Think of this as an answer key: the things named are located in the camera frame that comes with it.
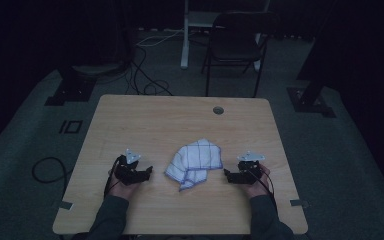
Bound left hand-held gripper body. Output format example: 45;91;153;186
113;148;148;186

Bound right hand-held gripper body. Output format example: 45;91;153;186
230;151;267;185

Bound white cloth with purple grid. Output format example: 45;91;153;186
164;138;224;193

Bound person's left hand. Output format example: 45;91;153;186
107;168;142;202

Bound person's right hand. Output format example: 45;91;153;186
241;163;272;200

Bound black stand base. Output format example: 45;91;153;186
286;0;348;119
43;64;98;107

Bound grey round stand base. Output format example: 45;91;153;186
71;62;128;77

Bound black folding chair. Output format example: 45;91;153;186
200;11;282;98

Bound left hand-held gripper cable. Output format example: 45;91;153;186
103;155;122;198

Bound hand-held gripper cable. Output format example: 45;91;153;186
246;165;278;209
103;155;122;198

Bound right hand-held gripper cable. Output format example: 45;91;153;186
246;165;278;209

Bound black looped floor cable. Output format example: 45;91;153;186
31;156;74;198

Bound black floor cables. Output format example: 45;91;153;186
123;45;174;97

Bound white floor cable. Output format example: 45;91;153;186
135;28;185;48

